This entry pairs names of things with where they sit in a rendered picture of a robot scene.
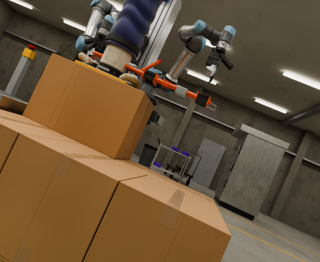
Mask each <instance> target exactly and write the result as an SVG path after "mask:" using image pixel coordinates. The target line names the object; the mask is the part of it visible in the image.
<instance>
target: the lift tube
mask: <svg viewBox="0 0 320 262"><path fill-rule="evenodd" d="M162 2H163V0H125V1H124V4H123V7H122V10H121V11H120V12H119V14H118V16H117V18H116V24H114V25H113V27H112V29H111V31H110V33H113V34H117V35H120V36H122V37H124V38H126V39H128V40H129V41H131V42H132V43H134V44H135V45H136V46H137V47H138V48H139V49H140V48H141V46H142V44H143V41H144V37H145V36H146V35H147V34H148V32H149V30H150V24H151V23H153V21H154V19H155V16H156V11H157V9H158V8H159V6H160V5H161V4H162ZM104 43H105V45H106V46H107V45H108V44H113V45H116V46H119V47H121V48H122V49H124V50H126V51H127V52H129V53H130V54H131V56H132V60H135V59H136V54H135V53H134V52H133V51H132V50H131V49H129V48H128V47H126V46H125V45H123V44H121V43H119V42H117V41H114V40H106V41H105V42H104Z"/></svg>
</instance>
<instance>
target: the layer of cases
mask: <svg viewBox="0 0 320 262"><path fill-rule="evenodd" d="M230 239H231V234H230V232H229V230H228V228H227V226H226V224H225V222H224V220H223V218H222V216H221V214H220V212H219V210H218V208H217V206H216V204H215V202H214V200H213V199H212V198H210V197H208V196H206V195H204V194H202V193H199V192H197V191H195V190H193V189H191V188H189V187H187V186H184V185H182V184H180V183H178V182H176V181H174V180H172V179H170V178H167V177H165V176H163V175H161V174H159V173H157V172H155V171H153V170H151V169H148V168H146V167H144V166H142V165H140V164H138V163H136V162H133V161H131V160H124V159H114V158H112V157H109V156H107V155H105V154H103V153H101V152H99V151H97V150H95V149H93V148H90V147H88V146H86V145H84V144H82V143H80V142H78V141H76V140H74V139H71V138H69V137H67V136H65V135H63V134H61V133H59V132H57V131H55V130H52V129H50V128H48V127H46V126H44V125H42V124H40V123H38V122H35V121H33V120H31V119H29V118H27V117H25V116H23V115H18V114H15V113H11V112H8V111H4V110H1V109H0V255H1V256H2V257H4V258H6V259H7V260H9V261H11V262H221V260H222V258H223V255H224V252H225V250H226V248H227V246H228V243H229V241H230Z"/></svg>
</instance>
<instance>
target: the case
mask: <svg viewBox="0 0 320 262"><path fill-rule="evenodd" d="M153 109H154V105H153V103H152V102H151V101H150V99H149V98H148V96H147V95H146V93H145V92H143V91H141V90H138V89H136V88H134V87H131V86H129V85H127V84H124V83H122V82H120V81H117V80H115V79H113V78H110V77H108V76H106V75H103V74H101V73H99V72H96V71H94V70H92V69H89V68H87V67H85V66H83V65H80V64H78V63H75V62H73V61H71V60H68V59H66V58H63V57H61V56H59V55H56V54H54V53H52V55H51V57H50V59H49V61H48V63H47V65H46V67H45V69H44V72H43V74H42V76H41V78H40V79H39V81H38V83H37V86H36V88H35V90H34V92H33V94H32V96H31V98H30V101H29V103H28V105H27V107H26V109H25V111H24V113H23V116H25V117H27V118H29V119H31V120H33V121H35V122H38V123H40V124H42V125H44V126H46V127H48V128H50V129H52V130H55V131H57V132H59V133H61V134H63V135H65V136H67V137H69V138H71V139H74V140H76V141H78V142H80V143H82V144H84V145H86V146H88V147H90V148H93V149H95V150H97V151H99V152H101V153H103V154H105V155H107V156H109V157H112V158H114V159H124V160H130V159H131V157H132V155H133V152H134V150H135V148H136V146H137V144H138V141H139V139H140V137H141V135H142V133H143V131H144V128H145V126H146V124H147V122H148V120H149V118H150V115H151V113H152V111H153Z"/></svg>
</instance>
